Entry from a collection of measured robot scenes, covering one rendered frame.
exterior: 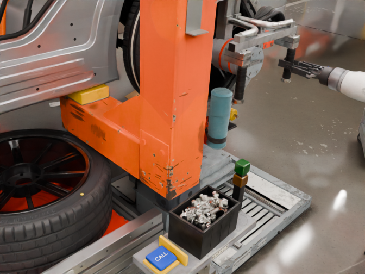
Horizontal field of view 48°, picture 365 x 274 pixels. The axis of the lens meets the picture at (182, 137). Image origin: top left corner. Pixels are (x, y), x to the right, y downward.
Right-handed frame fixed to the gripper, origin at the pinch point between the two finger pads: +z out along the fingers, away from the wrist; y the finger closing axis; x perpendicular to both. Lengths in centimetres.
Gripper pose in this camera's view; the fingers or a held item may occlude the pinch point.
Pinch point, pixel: (288, 63)
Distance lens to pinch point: 184.1
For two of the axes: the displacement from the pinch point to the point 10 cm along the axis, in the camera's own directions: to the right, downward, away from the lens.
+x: 0.5, -8.6, -5.0
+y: 7.0, -3.3, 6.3
